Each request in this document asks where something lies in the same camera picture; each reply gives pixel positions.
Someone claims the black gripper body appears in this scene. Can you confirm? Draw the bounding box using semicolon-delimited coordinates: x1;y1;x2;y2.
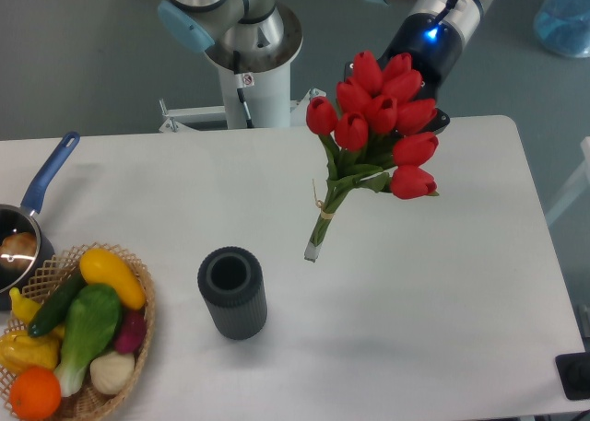
344;13;451;136

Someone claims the red tulip bouquet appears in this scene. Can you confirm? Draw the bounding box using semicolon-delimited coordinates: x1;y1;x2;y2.
304;51;448;262

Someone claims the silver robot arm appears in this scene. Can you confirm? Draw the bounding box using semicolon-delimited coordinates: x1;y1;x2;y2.
158;0;494;131

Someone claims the blue plastic bag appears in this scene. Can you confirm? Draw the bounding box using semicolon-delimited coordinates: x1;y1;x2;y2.
534;0;589;58

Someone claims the dark grey ribbed vase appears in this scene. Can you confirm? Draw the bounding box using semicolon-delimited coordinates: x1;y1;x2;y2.
197;246;267;340

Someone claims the black device at edge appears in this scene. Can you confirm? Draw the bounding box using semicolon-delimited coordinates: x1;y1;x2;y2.
555;352;589;401

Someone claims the yellow squash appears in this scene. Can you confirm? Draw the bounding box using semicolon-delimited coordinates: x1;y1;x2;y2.
79;248;147;310

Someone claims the purple radish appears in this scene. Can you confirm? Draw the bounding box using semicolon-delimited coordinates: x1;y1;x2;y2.
112;310;147;354

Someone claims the green bok choy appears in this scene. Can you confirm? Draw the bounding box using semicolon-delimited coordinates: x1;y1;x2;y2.
54;284;122;398

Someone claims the white garlic bulb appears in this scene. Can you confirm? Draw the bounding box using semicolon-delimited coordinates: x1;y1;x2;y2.
89;351;135;395

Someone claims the brown bread roll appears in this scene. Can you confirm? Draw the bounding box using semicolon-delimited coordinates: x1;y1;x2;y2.
1;232;37;273

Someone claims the dark green cucumber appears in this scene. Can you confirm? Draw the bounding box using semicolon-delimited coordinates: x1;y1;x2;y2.
28;271;87;338

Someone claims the yellow pepper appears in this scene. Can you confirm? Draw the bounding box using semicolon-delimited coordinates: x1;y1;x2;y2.
8;287;65;341

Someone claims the yellow gourd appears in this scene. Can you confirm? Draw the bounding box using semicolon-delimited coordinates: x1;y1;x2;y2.
1;330;61;375

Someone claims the orange fruit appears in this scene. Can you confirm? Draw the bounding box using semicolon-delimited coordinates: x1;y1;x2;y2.
8;367;62;420

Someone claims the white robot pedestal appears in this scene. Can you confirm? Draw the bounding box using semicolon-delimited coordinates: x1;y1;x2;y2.
159;64;325;133

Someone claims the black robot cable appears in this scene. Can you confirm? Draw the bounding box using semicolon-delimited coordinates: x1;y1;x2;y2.
232;50;255;130

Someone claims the blue handled saucepan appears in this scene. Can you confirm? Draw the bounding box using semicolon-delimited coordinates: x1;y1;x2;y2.
1;132;80;311

